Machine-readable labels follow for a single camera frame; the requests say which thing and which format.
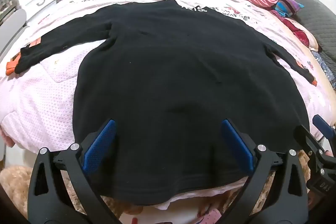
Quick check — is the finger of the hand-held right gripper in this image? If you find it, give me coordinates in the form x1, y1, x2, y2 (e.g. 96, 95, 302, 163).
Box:
294, 124, 332, 163
312, 114, 336, 140

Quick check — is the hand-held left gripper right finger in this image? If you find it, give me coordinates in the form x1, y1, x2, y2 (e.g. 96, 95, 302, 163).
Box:
220, 118, 310, 224

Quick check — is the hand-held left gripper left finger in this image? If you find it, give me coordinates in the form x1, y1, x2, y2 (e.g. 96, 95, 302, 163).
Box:
28, 119, 124, 224

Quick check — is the black sweater with orange cuffs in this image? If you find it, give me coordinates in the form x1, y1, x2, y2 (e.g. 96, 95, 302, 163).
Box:
14, 0, 317, 207

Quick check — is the blue patterned cloth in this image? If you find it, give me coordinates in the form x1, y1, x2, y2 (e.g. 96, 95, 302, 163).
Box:
312, 51, 336, 89

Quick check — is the pink printed bed sheet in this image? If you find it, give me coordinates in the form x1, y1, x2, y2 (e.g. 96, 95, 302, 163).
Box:
0, 0, 336, 214

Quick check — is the pink dotted cloth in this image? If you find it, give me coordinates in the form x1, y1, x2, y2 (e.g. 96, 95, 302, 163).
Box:
199, 208, 223, 224

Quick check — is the beige plush rug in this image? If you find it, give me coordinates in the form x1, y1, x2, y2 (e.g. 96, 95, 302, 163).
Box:
0, 165, 132, 224

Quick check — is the red cloth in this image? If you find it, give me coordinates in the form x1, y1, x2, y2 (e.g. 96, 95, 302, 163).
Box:
285, 17, 323, 52

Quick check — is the grey quilted headboard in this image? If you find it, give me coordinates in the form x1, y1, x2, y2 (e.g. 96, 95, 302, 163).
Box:
265, 0, 336, 98

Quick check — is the colourful striped cloth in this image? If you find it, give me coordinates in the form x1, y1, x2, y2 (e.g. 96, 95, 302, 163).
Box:
273, 0, 305, 18

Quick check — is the grey chair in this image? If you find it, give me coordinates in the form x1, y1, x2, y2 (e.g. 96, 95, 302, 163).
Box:
0, 9, 30, 56

